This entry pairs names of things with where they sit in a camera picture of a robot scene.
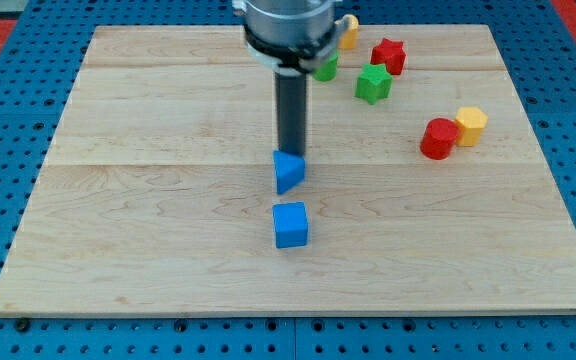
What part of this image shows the yellow rounded block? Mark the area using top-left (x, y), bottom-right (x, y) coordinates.
top-left (338, 14), bottom-right (359, 50)

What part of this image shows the blue cube block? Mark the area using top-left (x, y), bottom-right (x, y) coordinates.
top-left (272, 202), bottom-right (309, 248)

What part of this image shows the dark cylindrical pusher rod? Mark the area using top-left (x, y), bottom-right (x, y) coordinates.
top-left (274, 73), bottom-right (307, 156)

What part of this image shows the green cylinder block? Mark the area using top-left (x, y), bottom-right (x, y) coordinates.
top-left (312, 51), bottom-right (338, 82)

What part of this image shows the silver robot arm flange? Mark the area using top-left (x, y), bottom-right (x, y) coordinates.
top-left (232, 0), bottom-right (351, 76)

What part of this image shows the green star block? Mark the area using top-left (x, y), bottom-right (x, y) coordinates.
top-left (355, 63), bottom-right (393, 105)

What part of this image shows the yellow hexagon block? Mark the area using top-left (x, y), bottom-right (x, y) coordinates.
top-left (455, 107), bottom-right (488, 147)

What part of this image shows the red star block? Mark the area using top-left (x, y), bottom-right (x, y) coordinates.
top-left (370, 38), bottom-right (406, 76)

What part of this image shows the red cylinder block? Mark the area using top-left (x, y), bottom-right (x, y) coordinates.
top-left (420, 118), bottom-right (459, 160)

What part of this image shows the blue triangular block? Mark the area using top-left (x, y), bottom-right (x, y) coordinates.
top-left (273, 150), bottom-right (306, 195)

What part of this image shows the wooden board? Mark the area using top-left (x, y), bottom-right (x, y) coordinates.
top-left (0, 25), bottom-right (576, 318)

